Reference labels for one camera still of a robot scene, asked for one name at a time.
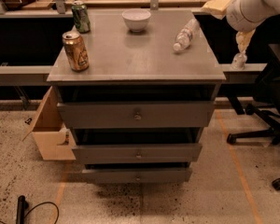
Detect orange gold soda can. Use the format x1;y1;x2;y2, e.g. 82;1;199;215
63;31;89;72

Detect open cardboard box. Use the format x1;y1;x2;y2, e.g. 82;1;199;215
24;87;76;161

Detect black cylinder tool on floor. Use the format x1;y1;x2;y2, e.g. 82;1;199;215
16;195;29;224

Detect grey drawer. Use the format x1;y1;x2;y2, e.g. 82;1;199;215
72;143;202;164
82;168;192;184
57;102;214;129

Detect middle grey drawer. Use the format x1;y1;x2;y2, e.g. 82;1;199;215
72;143;202;164

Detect grey drawer cabinet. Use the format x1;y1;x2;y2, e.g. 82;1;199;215
48;8;225;180

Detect bottom grey drawer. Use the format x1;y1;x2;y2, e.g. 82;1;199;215
82;168;192;184

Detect top grey drawer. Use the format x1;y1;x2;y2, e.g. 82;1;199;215
57;102;214;129

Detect green soda can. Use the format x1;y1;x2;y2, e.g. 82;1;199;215
71;0;91;34

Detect white ceramic bowl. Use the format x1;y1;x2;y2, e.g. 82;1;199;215
122;8;151;32

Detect black office chair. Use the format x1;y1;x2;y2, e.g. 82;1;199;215
227;44;280;190

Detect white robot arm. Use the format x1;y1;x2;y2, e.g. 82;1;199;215
202;0;280;53

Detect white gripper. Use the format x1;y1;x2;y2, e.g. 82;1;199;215
202;0;273;53

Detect small white spray bottle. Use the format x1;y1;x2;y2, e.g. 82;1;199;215
231;53;247;70

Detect black floor cable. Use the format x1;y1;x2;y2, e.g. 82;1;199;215
0;201;60;224

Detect clear plastic water bottle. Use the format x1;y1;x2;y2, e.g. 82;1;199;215
173;19;200;52

